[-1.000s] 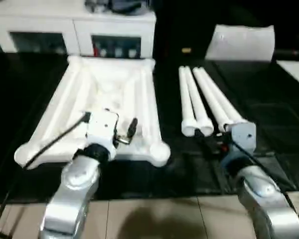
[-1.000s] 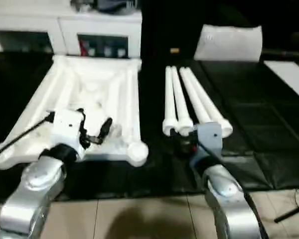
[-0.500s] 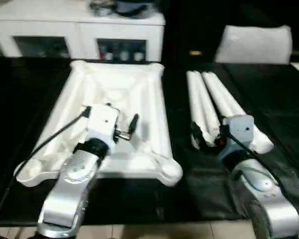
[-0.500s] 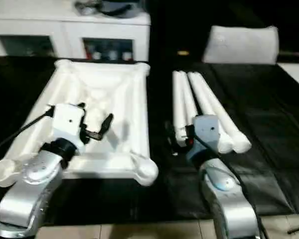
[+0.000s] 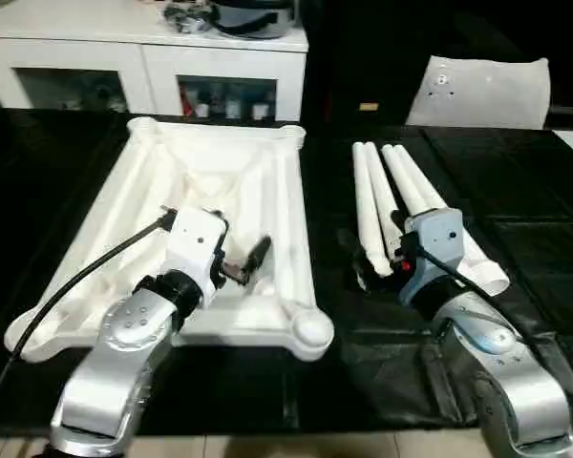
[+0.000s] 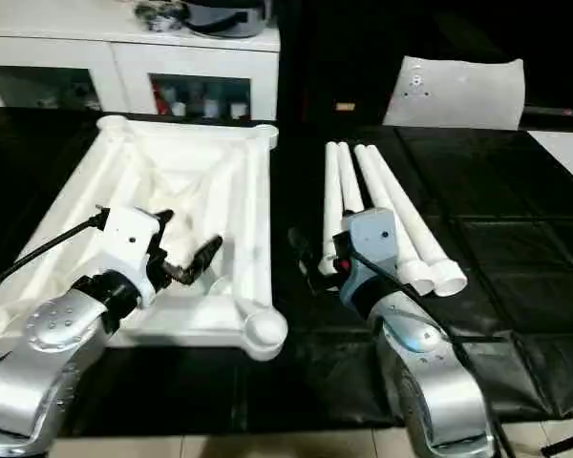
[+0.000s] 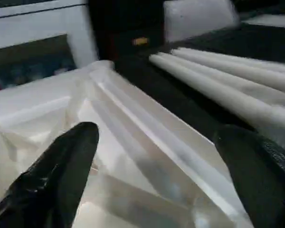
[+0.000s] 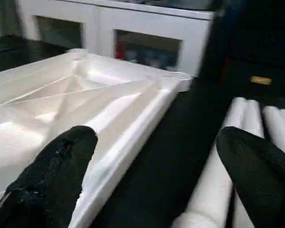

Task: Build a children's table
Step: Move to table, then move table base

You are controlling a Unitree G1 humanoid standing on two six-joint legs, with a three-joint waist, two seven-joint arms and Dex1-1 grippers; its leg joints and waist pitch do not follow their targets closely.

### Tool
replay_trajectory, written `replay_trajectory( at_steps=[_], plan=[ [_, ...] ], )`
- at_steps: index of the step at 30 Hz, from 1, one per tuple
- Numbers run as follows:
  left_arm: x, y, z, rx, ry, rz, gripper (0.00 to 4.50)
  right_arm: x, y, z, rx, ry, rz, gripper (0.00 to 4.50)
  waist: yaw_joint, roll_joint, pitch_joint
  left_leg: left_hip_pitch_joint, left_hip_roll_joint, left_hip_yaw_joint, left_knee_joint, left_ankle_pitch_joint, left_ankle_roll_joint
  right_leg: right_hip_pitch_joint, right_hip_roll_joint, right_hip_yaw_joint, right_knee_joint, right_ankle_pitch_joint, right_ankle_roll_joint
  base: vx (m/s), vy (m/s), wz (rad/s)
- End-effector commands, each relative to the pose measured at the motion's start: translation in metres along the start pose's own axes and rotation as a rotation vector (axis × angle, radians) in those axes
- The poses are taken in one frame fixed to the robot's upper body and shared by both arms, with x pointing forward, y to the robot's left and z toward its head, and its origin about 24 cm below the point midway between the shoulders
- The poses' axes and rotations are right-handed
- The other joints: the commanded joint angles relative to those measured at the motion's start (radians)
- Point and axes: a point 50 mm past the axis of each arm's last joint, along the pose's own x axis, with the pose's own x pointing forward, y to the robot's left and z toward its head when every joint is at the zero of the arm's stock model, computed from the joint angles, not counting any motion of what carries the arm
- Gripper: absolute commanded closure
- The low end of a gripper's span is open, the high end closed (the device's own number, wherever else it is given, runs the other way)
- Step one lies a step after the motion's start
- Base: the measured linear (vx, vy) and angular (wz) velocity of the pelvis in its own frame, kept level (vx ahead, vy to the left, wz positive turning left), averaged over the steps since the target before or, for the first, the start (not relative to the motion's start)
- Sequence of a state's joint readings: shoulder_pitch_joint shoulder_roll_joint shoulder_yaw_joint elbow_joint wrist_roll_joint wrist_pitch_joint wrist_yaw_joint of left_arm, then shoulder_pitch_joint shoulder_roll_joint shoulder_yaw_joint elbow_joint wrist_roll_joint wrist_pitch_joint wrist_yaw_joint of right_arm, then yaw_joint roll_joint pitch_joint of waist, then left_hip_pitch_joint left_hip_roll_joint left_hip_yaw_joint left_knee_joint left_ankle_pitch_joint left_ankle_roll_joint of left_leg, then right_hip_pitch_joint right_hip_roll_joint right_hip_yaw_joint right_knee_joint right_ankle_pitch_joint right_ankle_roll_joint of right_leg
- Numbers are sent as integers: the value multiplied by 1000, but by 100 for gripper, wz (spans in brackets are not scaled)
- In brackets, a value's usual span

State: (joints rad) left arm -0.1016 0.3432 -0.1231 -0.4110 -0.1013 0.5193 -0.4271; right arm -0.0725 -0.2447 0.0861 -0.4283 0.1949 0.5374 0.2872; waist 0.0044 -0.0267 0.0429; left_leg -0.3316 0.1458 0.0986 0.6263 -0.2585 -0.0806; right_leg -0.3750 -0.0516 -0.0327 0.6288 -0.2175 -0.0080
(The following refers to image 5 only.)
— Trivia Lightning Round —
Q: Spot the white plastic table top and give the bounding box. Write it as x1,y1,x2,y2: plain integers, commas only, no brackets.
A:
3,116,335,366

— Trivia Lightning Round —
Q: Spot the black work mat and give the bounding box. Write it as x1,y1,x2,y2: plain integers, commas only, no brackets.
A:
0,107,573,435

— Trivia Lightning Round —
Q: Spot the grey helmet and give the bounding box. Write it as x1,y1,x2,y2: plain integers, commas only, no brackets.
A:
212,0,300,39

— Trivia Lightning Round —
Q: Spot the white cabinet with glass doors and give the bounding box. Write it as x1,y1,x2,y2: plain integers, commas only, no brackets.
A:
0,0,311,123

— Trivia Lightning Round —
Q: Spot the black cabinet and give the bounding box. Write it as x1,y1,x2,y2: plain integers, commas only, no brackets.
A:
305,0,431,128

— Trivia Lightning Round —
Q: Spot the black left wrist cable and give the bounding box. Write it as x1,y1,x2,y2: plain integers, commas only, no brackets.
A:
0,205,178,416

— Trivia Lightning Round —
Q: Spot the black cable clutter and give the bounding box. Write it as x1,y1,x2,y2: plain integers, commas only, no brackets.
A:
161,2,216,34

